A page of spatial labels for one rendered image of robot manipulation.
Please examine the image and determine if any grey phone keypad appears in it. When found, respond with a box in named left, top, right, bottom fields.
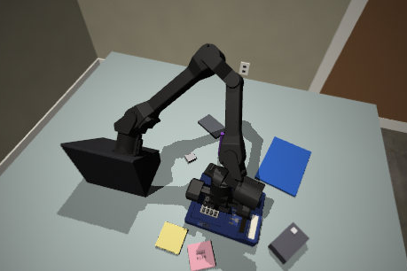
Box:
left=200, top=197, right=220, bottom=218

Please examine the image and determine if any pink sticky note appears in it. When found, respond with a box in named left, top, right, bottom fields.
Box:
left=187, top=241, right=215, bottom=271

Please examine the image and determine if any blue flat rectangular panel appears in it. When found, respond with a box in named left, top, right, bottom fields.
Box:
left=254, top=137, right=311, bottom=197

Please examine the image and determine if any yellow sticky note pad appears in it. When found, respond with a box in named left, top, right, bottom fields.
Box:
left=155, top=221, right=188, bottom=255

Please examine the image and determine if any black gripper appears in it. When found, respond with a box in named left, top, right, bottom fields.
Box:
left=185, top=178, right=252, bottom=219

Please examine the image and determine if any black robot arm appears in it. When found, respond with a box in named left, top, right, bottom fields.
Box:
left=113, top=43, right=265, bottom=210

